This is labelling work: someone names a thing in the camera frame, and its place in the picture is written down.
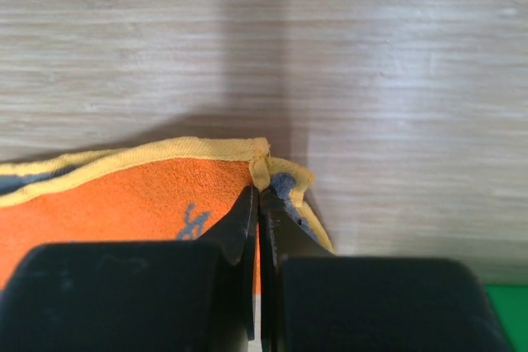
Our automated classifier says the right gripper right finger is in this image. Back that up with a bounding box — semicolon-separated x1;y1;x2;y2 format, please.
259;189;512;351

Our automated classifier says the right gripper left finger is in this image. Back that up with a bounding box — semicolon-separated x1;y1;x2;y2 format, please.
1;186;258;351

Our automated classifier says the grey orange happy towel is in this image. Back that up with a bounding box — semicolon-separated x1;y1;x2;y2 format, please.
1;137;332;282

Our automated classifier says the green plastic tray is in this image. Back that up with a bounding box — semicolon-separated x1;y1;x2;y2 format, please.
486;285;528;352

